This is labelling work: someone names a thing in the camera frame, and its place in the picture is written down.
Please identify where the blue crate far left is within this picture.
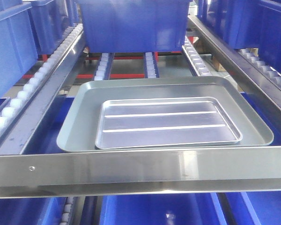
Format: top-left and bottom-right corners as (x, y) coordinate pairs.
(0, 0), (37, 97)

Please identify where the red floor frame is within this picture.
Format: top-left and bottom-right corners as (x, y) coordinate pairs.
(21, 50), (183, 80)

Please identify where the large grey-green tray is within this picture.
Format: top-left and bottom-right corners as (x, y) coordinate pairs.
(57, 76), (274, 152)

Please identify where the right steel divider rail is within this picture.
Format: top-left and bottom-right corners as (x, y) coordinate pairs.
(187, 15), (281, 141)

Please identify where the blue bin below beam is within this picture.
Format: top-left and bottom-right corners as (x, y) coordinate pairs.
(99, 193), (227, 225)

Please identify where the large blue plastic crate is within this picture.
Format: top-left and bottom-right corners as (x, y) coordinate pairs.
(77, 0), (190, 53)

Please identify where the steel front shelf beam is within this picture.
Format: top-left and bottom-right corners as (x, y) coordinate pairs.
(0, 146), (281, 198)

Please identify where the blue crate far right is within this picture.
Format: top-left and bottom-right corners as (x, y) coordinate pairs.
(196, 0), (281, 74)

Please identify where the small silver ribbed tray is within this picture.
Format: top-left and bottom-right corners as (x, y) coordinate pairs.
(95, 97), (243, 150)

